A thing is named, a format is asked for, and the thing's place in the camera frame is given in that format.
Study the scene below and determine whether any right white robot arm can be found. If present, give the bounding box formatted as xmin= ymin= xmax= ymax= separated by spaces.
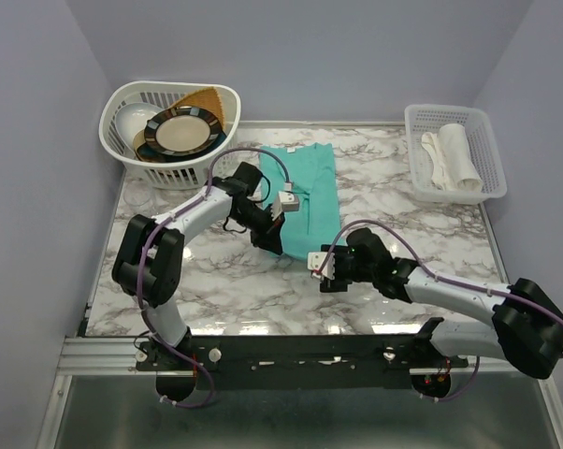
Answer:
xmin=307 ymin=228 xmax=563 ymax=379

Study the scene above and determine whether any teal t shirt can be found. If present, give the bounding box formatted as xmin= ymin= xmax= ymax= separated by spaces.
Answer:
xmin=259 ymin=143 xmax=340 ymax=261

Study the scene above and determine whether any clear drinking glass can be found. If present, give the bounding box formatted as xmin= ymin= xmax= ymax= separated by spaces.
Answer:
xmin=123 ymin=189 xmax=155 ymax=216

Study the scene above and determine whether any rolled white t shirt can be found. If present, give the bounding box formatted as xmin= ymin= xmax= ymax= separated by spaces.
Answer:
xmin=438 ymin=123 xmax=484 ymax=193

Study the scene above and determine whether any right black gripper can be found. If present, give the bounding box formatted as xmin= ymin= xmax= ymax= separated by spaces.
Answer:
xmin=319 ymin=242 xmax=376 ymax=293

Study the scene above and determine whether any rectangular white mesh basket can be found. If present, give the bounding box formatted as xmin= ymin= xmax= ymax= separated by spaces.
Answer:
xmin=404 ymin=104 xmax=507 ymax=205

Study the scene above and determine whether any round white dish basket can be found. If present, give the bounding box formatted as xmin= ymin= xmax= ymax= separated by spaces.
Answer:
xmin=98 ymin=80 xmax=241 ymax=190

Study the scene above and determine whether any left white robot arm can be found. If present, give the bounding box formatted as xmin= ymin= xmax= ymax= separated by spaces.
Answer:
xmin=111 ymin=163 xmax=299 ymax=369

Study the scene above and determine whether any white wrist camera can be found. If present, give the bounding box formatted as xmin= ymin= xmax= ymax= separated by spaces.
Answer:
xmin=307 ymin=252 xmax=336 ymax=281
xmin=270 ymin=191 xmax=300 ymax=221

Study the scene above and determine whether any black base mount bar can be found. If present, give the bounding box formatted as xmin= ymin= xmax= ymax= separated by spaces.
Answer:
xmin=136 ymin=334 xmax=468 ymax=391

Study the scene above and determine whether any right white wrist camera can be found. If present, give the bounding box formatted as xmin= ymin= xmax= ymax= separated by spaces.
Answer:
xmin=307 ymin=252 xmax=336 ymax=281

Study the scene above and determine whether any aluminium frame rail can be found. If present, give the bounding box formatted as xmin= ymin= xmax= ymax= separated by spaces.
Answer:
xmin=59 ymin=332 xmax=556 ymax=375

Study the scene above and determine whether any white bowl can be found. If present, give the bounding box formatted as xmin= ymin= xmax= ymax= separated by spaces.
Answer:
xmin=115 ymin=102 xmax=162 ymax=150

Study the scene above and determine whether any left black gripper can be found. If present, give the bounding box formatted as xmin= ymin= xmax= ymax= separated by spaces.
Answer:
xmin=232 ymin=203 xmax=286 ymax=256

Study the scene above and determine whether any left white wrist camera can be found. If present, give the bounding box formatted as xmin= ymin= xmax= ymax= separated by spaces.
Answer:
xmin=270 ymin=191 xmax=300 ymax=221

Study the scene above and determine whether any striped rim beige plate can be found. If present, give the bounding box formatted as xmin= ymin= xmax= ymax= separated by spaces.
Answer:
xmin=143 ymin=106 xmax=224 ymax=155

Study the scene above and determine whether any folded white cloth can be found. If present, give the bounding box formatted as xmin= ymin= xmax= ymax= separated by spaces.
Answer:
xmin=421 ymin=132 xmax=455 ymax=191

